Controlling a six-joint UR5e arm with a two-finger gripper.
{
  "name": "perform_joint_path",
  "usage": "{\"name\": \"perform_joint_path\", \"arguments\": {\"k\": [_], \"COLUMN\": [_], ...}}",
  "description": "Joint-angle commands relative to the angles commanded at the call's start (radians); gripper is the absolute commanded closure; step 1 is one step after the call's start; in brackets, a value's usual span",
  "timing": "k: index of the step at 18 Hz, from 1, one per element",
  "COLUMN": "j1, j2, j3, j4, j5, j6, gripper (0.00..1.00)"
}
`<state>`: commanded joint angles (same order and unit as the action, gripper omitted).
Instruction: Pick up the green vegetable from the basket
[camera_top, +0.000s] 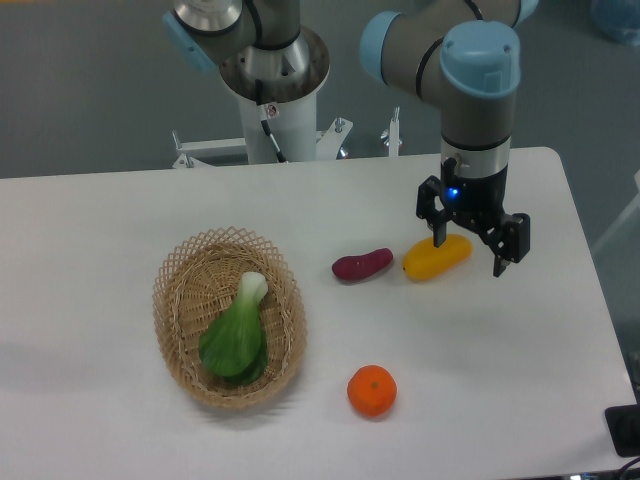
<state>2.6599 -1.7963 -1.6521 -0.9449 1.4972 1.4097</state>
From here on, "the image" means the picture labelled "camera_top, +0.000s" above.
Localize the woven wicker basket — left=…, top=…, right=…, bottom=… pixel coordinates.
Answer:
left=153, top=227, right=307, bottom=410

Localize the orange tangerine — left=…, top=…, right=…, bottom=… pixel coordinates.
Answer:
left=347, top=365, right=398, bottom=418

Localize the green bok choy vegetable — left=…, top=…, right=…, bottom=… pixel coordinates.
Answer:
left=198, top=272, right=268, bottom=385

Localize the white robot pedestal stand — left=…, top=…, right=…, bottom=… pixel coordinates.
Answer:
left=170, top=92, right=404, bottom=170

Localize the yellow mango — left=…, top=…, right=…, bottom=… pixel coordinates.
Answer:
left=402, top=234, right=473, bottom=281

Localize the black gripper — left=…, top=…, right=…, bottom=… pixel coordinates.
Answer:
left=416, top=157, right=531, bottom=278

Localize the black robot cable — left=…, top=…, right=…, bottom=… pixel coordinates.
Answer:
left=254, top=78, right=290, bottom=164

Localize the purple sweet potato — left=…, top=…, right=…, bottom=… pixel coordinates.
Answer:
left=331, top=248, right=394, bottom=283

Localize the black device at table edge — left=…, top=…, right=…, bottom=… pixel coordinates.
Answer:
left=605, top=404, right=639, bottom=458

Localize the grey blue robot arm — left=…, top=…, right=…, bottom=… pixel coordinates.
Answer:
left=162, top=1, right=536, bottom=275

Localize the blue plastic bag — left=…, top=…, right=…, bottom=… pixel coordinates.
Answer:
left=590, top=0, right=639, bottom=46

